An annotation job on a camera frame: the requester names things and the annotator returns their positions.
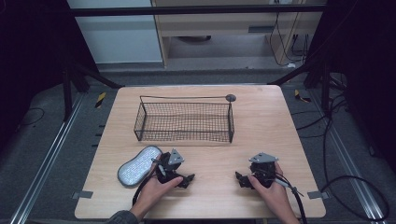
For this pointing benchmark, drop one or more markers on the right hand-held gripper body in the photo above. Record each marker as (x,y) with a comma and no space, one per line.
(264,171)

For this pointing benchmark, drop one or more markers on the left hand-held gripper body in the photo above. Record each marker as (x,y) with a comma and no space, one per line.
(169,168)

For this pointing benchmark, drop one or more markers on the person's left hand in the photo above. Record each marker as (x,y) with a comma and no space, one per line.
(155,189)

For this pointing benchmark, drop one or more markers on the person's right hand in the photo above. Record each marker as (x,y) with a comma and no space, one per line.
(274,197)

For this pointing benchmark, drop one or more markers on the grey oval dotted pad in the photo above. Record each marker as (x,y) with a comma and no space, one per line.
(139,165)

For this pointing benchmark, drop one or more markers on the grey tape piece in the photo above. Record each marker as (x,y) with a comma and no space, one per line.
(317,195)
(82,194)

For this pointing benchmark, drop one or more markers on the yellow black striped tape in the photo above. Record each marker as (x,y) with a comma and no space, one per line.
(100,100)
(300,96)

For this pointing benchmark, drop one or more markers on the black metal stand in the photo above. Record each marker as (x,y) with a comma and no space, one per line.
(317,74)
(70,90)

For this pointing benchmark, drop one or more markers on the white cabinet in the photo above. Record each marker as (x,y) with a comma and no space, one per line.
(120,37)

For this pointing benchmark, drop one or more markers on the light wooden desk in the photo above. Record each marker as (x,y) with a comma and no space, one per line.
(236,28)

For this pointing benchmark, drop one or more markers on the aluminium floor rail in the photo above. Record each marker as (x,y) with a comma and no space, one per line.
(46,158)
(345,155)

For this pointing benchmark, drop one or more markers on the black horizontal frame bar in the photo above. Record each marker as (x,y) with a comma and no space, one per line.
(193,10)

